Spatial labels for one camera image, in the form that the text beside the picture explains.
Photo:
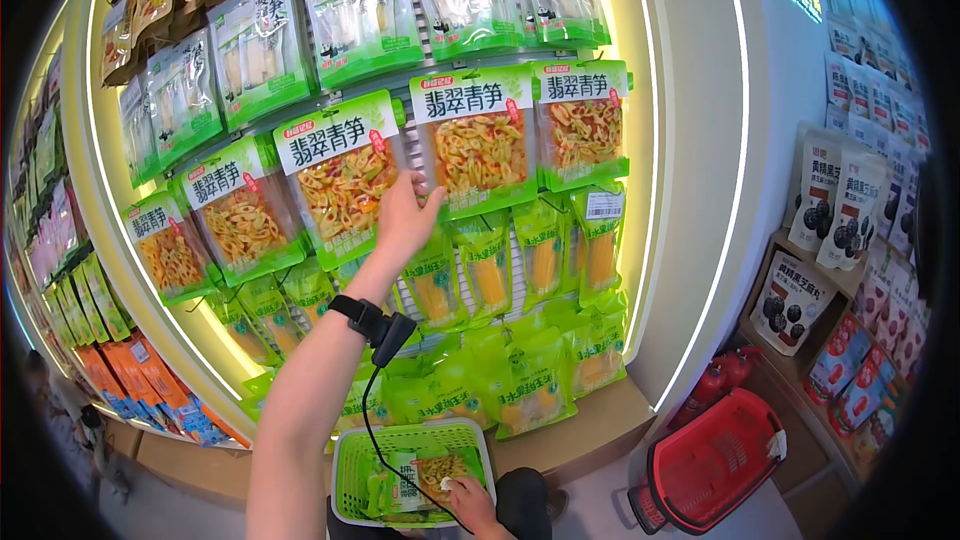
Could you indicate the person's left fingers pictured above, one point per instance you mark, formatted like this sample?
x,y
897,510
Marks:
x,y
406,183

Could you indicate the white paper slip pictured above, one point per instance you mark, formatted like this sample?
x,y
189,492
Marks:
x,y
446,483

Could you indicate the green plastic shopping basket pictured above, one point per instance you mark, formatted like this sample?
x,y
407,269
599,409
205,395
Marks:
x,y
360,465

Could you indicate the person's right hand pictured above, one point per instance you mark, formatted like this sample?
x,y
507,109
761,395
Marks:
x,y
474,504

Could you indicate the red plastic shopping basket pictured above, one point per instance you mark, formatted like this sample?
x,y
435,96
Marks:
x,y
712,457

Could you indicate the black wrist band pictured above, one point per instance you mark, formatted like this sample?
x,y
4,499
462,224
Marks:
x,y
361,313

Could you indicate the curved full shop shelf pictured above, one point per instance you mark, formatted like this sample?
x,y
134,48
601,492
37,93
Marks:
x,y
82,300

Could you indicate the green bamboo shoot packet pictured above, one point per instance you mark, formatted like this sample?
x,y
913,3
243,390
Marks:
x,y
480,150
420,471

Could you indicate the red fire extinguisher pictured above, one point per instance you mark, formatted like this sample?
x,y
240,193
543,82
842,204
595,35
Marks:
x,y
701,394
739,364

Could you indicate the wooden full shop shelf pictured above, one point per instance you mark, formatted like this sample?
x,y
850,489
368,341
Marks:
x,y
825,187

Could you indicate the person's right fingers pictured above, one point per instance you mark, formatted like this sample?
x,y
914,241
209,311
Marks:
x,y
454,491

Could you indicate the person's left hand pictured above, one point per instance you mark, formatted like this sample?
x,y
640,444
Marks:
x,y
401,229

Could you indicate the person's left thumb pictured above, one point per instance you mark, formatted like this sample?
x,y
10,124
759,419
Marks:
x,y
434,202

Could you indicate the lit full shop shelf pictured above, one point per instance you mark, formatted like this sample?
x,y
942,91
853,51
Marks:
x,y
247,52

